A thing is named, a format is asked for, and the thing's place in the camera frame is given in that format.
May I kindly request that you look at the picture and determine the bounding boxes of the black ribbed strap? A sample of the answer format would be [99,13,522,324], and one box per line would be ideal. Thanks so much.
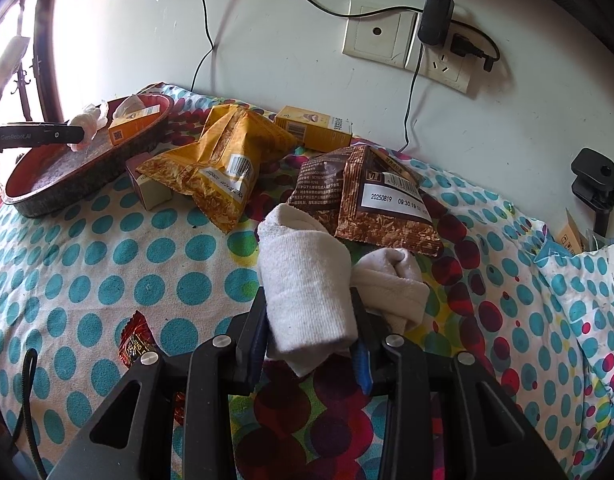
[14,350,38,461]

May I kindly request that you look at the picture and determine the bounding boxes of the clear plastic bag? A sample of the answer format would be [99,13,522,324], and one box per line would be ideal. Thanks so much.
[584,230,614,261]

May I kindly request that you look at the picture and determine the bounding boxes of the brown snack packet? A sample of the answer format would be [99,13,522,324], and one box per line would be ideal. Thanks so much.
[287,145,444,258]

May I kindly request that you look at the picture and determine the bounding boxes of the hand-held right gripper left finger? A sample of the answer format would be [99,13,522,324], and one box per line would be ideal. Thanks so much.
[47,285,270,480]

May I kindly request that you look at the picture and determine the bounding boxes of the long yellow carton box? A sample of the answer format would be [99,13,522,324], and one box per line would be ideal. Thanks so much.
[274,105,353,153]

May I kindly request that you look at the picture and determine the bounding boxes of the black angled plug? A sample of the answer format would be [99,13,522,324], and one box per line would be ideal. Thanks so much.
[449,32,500,72]

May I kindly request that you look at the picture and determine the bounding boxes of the black adapter output cable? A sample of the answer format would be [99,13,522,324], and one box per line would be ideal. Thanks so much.
[398,42,424,153]

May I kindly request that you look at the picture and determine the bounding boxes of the large white sock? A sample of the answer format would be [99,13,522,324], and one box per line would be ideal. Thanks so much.
[257,204,359,377]

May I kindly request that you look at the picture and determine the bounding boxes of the yellow box with code label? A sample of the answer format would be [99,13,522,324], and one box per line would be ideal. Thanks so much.
[108,104,163,147]

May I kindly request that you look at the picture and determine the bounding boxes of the white power socket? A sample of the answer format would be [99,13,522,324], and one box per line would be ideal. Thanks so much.
[404,12,480,93]

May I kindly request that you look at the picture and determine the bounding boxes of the brown cardboard box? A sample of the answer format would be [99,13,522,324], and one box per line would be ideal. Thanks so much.
[557,207,595,256]

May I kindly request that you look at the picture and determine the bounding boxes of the red candy wrapper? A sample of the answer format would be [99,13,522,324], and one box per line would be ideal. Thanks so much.
[118,310,160,368]

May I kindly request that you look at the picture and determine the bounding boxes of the black power adapter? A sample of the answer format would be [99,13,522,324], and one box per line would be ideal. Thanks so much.
[418,0,455,46]

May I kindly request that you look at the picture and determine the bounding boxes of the oval red tray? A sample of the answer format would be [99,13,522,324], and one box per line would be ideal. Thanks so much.
[0,94,175,218]

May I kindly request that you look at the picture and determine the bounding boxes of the black clamp mount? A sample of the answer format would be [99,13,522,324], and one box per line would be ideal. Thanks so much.
[571,147,614,238]

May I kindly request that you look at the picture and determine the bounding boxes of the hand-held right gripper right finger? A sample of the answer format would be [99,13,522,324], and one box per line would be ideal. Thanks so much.
[349,285,568,480]

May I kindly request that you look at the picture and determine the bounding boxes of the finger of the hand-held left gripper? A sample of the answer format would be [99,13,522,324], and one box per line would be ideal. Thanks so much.
[0,121,86,150]

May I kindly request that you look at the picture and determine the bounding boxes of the yellow snack packet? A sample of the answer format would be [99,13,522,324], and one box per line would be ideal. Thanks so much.
[136,105,298,233]

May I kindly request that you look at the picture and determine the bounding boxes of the dark wooden window frame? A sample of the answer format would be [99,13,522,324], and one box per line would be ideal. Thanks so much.
[14,0,55,123]

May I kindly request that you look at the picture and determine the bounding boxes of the white blank wall plate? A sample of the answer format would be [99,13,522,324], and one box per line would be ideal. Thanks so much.
[342,0,418,71]

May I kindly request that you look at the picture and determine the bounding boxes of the small beige box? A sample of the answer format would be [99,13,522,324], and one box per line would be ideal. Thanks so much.
[126,152,174,211]

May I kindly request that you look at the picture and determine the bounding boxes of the thin black hanging cable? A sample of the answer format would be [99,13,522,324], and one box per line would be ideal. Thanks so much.
[191,0,228,92]

